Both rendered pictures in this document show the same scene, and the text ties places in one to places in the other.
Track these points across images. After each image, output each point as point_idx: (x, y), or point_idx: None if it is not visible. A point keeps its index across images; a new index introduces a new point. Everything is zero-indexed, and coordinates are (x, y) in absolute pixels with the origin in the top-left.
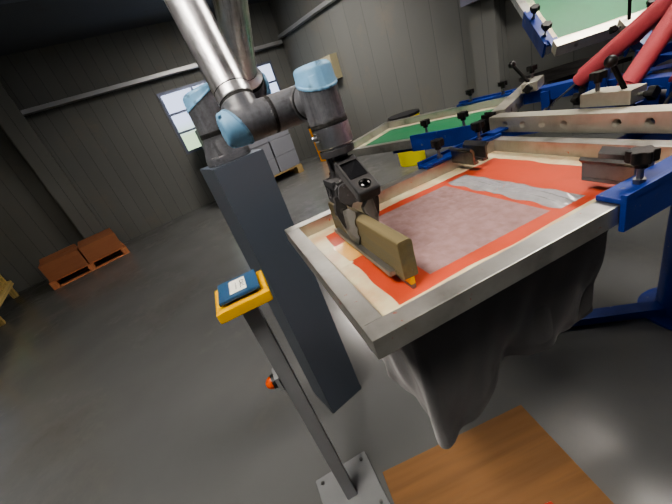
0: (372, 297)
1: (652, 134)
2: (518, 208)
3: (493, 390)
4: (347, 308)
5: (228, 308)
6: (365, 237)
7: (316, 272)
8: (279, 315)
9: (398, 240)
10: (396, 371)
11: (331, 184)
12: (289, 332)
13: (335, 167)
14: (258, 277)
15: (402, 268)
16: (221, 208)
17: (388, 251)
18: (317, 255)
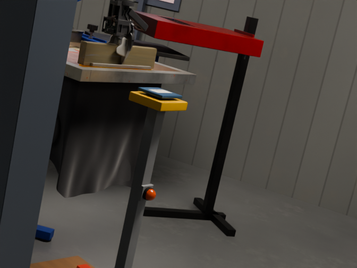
0: None
1: None
2: (74, 53)
3: None
4: (180, 73)
5: (179, 99)
6: (129, 56)
7: (149, 74)
8: (19, 231)
9: (153, 48)
10: (106, 172)
11: (129, 22)
12: (20, 256)
13: (132, 12)
14: (141, 92)
15: (154, 61)
16: (35, 55)
17: (149, 56)
18: (133, 69)
